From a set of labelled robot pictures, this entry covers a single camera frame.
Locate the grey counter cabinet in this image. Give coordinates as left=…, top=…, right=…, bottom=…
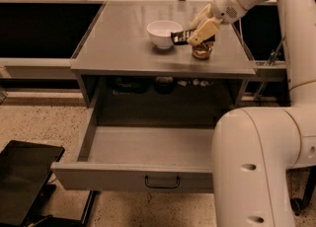
left=71, top=0, right=256, bottom=104

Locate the gold soda can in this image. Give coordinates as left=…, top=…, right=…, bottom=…
left=192, top=41, right=213, bottom=60

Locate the black drawer handle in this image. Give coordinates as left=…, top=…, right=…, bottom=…
left=144, top=176, right=181, bottom=189

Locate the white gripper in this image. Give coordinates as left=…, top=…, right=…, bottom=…
left=187, top=0, right=247, bottom=46

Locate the white ceramic bowl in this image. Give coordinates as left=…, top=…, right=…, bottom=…
left=147, top=20, right=183, bottom=49

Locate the rxbar chocolate wrapper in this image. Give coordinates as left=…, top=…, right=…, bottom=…
left=170, top=29, right=216, bottom=46

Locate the grey open top drawer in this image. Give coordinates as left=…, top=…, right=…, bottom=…
left=51, top=109, right=213, bottom=193

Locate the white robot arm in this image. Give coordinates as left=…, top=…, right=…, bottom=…
left=189, top=0, right=316, bottom=227

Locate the metal diagonal rod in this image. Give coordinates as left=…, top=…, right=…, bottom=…
left=265, top=41, right=282, bottom=66

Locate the black office chair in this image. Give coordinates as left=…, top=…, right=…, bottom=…
left=290, top=166, right=316, bottom=215

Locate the black tablet screen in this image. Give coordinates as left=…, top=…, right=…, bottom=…
left=0, top=140, right=64, bottom=227

